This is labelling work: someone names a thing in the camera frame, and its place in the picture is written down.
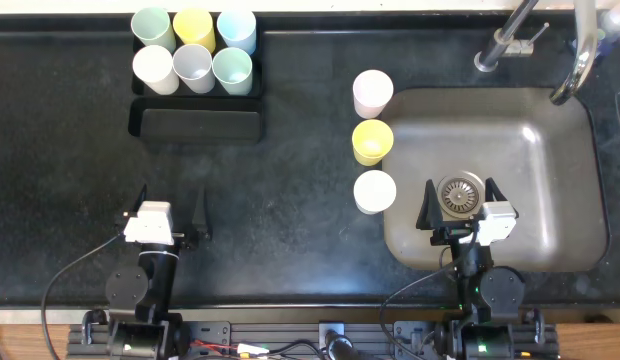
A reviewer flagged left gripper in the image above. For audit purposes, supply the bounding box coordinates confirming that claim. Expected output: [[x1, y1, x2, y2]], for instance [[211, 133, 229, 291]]
[[132, 183, 213, 251]]

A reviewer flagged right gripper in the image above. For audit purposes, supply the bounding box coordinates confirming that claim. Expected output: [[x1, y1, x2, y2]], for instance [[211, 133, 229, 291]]
[[415, 176, 509, 247]]

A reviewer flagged white cup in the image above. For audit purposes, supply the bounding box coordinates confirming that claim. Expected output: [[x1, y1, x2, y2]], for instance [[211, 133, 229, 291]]
[[352, 169, 398, 216], [131, 44, 181, 96]]

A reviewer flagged yellow cup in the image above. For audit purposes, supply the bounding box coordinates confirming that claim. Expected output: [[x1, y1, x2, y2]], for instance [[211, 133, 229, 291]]
[[351, 118, 395, 168], [172, 6, 217, 55]]

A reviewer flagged pink cup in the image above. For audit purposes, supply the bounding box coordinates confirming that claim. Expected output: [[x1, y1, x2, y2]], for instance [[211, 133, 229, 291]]
[[352, 69, 395, 120]]

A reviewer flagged steel sink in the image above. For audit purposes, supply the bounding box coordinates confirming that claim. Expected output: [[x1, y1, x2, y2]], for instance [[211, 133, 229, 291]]
[[381, 87, 611, 274]]

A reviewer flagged black tray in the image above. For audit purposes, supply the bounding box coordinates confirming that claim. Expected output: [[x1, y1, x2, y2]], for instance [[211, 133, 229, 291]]
[[127, 12, 265, 147]]

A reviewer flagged grey cup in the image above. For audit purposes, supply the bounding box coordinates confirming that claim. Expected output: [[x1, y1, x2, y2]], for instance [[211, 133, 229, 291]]
[[171, 43, 217, 95]]

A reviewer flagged green cup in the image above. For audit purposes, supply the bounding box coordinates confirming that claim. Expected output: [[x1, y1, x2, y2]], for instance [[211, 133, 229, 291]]
[[130, 6, 177, 54], [211, 46, 254, 97]]

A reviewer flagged blue cup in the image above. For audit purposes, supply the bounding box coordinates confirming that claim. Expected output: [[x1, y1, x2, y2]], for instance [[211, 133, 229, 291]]
[[216, 8, 258, 56]]

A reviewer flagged steel tap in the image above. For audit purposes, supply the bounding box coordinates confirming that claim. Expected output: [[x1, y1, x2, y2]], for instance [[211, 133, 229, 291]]
[[473, 0, 600, 107]]

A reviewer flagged blue soap bottle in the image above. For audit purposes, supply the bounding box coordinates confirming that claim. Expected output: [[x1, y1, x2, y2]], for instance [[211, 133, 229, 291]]
[[595, 0, 620, 59]]

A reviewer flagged black cable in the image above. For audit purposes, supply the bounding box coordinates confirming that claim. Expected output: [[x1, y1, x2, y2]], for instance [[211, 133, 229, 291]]
[[40, 232, 126, 360], [378, 227, 481, 360]]

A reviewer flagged mounting rail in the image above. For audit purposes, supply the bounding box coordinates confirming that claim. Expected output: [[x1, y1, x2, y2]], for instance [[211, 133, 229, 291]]
[[66, 319, 561, 360]]

